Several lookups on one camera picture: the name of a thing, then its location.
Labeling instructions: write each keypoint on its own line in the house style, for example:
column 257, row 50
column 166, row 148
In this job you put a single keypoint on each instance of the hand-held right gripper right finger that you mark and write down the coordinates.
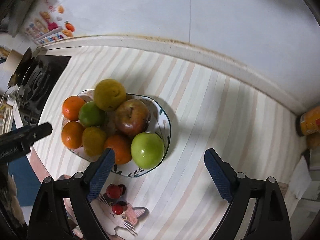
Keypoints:
column 218, row 172

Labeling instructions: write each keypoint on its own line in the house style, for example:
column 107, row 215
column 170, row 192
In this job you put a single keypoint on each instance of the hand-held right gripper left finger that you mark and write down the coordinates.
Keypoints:
column 103, row 170

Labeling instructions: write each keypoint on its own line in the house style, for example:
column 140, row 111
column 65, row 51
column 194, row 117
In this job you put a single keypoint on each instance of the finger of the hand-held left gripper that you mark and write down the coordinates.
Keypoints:
column 37, row 132

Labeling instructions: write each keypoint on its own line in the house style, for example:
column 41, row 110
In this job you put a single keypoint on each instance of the orange tangerine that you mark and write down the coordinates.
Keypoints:
column 120, row 147
column 72, row 135
column 72, row 108

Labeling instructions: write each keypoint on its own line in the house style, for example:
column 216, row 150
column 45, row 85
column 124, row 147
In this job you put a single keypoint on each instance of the yellow-green citrus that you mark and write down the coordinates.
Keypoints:
column 110, row 94
column 94, row 141

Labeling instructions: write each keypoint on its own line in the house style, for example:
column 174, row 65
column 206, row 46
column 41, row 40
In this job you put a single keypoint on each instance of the green apple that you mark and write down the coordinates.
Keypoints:
column 92, row 114
column 147, row 150

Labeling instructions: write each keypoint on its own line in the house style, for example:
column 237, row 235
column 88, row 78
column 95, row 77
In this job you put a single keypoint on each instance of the red-brown apple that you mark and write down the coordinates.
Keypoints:
column 132, row 117

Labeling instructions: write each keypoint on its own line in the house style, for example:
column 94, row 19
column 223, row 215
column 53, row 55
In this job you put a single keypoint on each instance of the floral oval plate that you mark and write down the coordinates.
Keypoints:
column 160, row 116

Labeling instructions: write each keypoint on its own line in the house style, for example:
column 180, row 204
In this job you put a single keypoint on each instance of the red cherry bunch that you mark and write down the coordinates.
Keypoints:
column 113, row 191

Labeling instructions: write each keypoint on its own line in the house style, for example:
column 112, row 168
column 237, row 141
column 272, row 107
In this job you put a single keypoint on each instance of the cat-shaped mat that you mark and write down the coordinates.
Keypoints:
column 117, row 220

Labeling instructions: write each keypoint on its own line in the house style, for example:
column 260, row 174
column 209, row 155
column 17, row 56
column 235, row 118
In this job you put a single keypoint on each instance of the black gas stove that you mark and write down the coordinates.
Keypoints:
column 42, row 80

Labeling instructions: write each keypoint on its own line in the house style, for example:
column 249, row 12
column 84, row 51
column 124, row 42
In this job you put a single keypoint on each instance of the striped tablecloth with pink edge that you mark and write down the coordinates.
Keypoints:
column 212, row 110

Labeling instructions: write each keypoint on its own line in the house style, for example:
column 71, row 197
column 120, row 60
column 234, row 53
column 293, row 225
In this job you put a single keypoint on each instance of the brown cloth label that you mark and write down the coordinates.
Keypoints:
column 283, row 188

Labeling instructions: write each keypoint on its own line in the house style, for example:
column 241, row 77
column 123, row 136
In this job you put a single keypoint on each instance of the cream utensil holder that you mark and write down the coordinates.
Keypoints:
column 12, row 60

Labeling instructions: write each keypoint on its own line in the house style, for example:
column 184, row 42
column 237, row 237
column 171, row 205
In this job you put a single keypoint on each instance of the white paper card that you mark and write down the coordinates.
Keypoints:
column 300, row 180

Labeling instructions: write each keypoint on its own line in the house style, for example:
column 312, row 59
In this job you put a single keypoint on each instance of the sauce bottle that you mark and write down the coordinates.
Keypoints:
column 310, row 123

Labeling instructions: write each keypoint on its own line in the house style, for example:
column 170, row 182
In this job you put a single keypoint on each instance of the range hood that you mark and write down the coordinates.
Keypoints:
column 18, row 7

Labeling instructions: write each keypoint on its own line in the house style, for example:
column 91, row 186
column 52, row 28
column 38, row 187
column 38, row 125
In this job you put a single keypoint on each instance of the colourful wall sticker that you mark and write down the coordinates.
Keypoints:
column 46, row 27

